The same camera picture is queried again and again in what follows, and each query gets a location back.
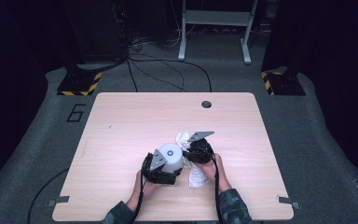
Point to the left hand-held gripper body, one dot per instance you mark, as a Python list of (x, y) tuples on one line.
[(157, 169)]

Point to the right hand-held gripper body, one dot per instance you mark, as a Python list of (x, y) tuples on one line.
[(200, 152)]

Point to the white patterned cloth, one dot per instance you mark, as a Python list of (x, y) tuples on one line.
[(196, 177)]

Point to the person's left hand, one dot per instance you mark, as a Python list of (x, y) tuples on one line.
[(147, 191)]

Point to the person's right hand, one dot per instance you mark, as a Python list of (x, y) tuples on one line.
[(216, 174)]

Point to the grey tape strip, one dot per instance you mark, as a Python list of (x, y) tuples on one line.
[(289, 201), (57, 201)]

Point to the black yellow striped stand base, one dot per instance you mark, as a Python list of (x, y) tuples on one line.
[(79, 83), (284, 84)]

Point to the black equipment cabinet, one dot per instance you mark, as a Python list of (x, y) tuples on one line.
[(96, 28)]

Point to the white metal stand frame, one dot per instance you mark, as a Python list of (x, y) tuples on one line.
[(217, 18)]

